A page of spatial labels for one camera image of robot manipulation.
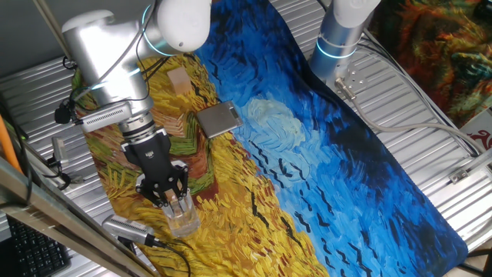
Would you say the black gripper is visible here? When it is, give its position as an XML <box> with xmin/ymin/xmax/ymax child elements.
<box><xmin>121</xmin><ymin>128</ymin><xmax>191</xmax><ymax>209</ymax></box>

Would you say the clear glass mug with water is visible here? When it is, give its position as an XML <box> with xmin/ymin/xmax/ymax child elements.
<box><xmin>161</xmin><ymin>190</ymin><xmax>201</xmax><ymax>239</ymax></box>

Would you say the light wooden cube block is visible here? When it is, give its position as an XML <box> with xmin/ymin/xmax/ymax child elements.
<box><xmin>167</xmin><ymin>67</ymin><xmax>193</xmax><ymax>96</ymax></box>
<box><xmin>164</xmin><ymin>187</ymin><xmax>181</xmax><ymax>205</ymax></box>

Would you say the silver digital scale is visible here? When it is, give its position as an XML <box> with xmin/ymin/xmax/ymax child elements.
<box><xmin>196</xmin><ymin>100</ymin><xmax>244</xmax><ymax>139</ymax></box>

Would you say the painted wheatfield tablecloth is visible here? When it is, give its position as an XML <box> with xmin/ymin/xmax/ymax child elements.
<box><xmin>71</xmin><ymin>0</ymin><xmax>469</xmax><ymax>277</ymax></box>

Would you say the black keyboard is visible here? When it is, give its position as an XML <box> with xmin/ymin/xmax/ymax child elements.
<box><xmin>6</xmin><ymin>215</ymin><xmax>72</xmax><ymax>277</ymax></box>

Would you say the orange pole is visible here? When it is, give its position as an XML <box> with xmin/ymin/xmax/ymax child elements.
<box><xmin>0</xmin><ymin>114</ymin><xmax>23</xmax><ymax>174</ymax></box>

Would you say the thin aluminium pole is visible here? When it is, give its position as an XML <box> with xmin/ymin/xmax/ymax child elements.
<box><xmin>32</xmin><ymin>0</ymin><xmax>74</xmax><ymax>61</ymax></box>

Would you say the dark colourful painted cloth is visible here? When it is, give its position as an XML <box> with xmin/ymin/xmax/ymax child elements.
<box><xmin>368</xmin><ymin>0</ymin><xmax>492</xmax><ymax>128</ymax></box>

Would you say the white sign with red logo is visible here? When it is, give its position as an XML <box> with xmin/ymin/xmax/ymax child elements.
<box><xmin>459</xmin><ymin>108</ymin><xmax>492</xmax><ymax>155</ymax></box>

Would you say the silver ribbed camera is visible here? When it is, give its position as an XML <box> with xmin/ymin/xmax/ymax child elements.
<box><xmin>101</xmin><ymin>214</ymin><xmax>157</xmax><ymax>247</ymax></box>
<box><xmin>78</xmin><ymin>102</ymin><xmax>134</xmax><ymax>134</ymax></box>

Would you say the black camera stand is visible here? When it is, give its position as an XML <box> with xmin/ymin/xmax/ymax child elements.
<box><xmin>117</xmin><ymin>235</ymin><xmax>136</xmax><ymax>253</ymax></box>

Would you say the metal camera clamp bracket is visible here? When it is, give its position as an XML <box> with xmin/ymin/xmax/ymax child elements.
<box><xmin>42</xmin><ymin>153</ymin><xmax>85</xmax><ymax>192</ymax></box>

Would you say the aluminium frame bar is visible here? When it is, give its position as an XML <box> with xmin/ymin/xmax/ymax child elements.
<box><xmin>0</xmin><ymin>155</ymin><xmax>157</xmax><ymax>277</ymax></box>

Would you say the small silver camera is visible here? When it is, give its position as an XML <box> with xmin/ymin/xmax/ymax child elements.
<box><xmin>52</xmin><ymin>136</ymin><xmax>70</xmax><ymax>167</ymax></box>

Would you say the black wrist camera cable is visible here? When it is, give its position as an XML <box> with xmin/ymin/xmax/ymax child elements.
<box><xmin>53</xmin><ymin>49</ymin><xmax>172</xmax><ymax>126</ymax></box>

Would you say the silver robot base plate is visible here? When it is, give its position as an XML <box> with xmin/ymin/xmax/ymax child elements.
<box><xmin>325</xmin><ymin>61</ymin><xmax>369</xmax><ymax>102</ymax></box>

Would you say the grey robot hose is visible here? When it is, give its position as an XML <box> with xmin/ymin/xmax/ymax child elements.
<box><xmin>334</xmin><ymin>78</ymin><xmax>487</xmax><ymax>155</ymax></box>

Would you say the metal corner bracket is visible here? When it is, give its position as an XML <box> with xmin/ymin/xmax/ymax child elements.
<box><xmin>448</xmin><ymin>148</ymin><xmax>492</xmax><ymax>185</ymax></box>

